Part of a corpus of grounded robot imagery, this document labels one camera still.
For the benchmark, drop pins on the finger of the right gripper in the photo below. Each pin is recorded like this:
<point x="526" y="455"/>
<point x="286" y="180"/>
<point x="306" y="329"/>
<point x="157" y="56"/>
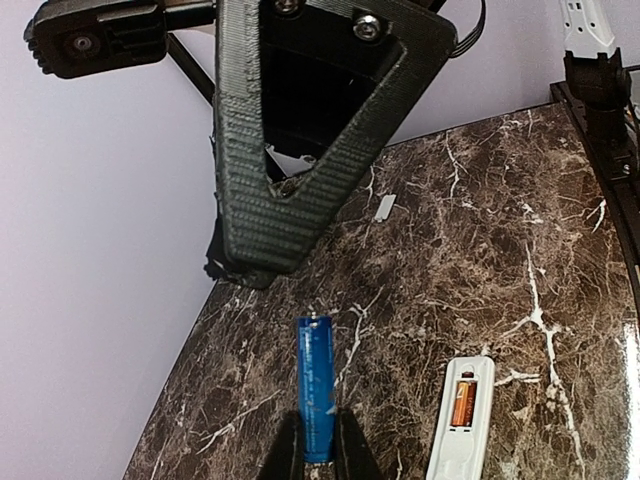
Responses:
<point x="305" y="101"/>
<point x="219" y="267"/>

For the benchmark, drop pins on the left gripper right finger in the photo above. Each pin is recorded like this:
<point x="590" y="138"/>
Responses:
<point x="353" y="459"/>

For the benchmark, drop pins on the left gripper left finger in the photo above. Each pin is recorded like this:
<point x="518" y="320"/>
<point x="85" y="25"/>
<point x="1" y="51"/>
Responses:
<point x="285" y="459"/>

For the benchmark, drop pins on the white remote control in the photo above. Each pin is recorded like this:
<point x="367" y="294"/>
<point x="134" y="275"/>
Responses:
<point x="462" y="429"/>

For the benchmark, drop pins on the blue battery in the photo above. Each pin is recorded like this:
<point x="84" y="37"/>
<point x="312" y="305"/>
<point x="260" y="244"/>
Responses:
<point x="316" y="397"/>

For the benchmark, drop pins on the orange battery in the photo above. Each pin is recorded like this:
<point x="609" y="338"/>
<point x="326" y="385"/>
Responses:
<point x="463" y="409"/>

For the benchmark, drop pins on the grey battery cover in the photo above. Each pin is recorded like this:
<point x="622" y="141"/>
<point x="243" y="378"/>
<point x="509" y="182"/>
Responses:
<point x="385" y="207"/>

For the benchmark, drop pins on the right black frame post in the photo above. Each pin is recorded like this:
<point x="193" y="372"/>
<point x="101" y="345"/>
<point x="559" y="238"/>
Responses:
<point x="191" y="68"/>

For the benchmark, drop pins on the black front rail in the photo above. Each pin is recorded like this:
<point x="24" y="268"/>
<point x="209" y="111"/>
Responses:
<point x="615" y="166"/>

